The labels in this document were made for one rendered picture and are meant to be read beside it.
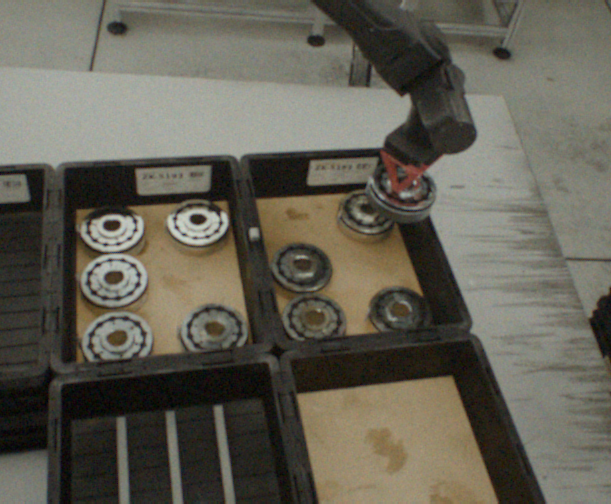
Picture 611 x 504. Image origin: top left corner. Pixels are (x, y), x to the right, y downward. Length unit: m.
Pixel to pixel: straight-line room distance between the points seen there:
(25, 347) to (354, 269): 0.54
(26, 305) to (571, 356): 0.96
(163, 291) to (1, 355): 0.26
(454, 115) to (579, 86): 2.52
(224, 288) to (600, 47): 2.81
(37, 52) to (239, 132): 1.59
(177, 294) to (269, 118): 0.64
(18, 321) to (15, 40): 2.12
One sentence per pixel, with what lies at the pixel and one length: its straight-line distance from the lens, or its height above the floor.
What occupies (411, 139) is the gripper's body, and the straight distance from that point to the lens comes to 1.02.
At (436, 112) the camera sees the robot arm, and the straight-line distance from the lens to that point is 0.91.
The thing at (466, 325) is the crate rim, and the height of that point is 0.93.
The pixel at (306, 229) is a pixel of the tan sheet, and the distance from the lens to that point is 1.29.
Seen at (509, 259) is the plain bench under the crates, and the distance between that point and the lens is 1.54.
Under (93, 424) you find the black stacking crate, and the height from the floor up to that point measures 0.83.
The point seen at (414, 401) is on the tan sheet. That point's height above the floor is 0.83.
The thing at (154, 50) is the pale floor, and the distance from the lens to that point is 3.10.
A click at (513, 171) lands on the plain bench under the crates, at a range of 1.73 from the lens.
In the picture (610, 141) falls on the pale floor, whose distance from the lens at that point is 3.19.
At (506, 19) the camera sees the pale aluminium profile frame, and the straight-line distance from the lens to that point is 3.39.
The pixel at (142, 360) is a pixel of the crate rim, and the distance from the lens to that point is 1.01.
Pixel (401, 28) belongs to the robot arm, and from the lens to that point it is 0.89.
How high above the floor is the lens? 1.79
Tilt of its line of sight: 50 degrees down
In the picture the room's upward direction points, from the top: 11 degrees clockwise
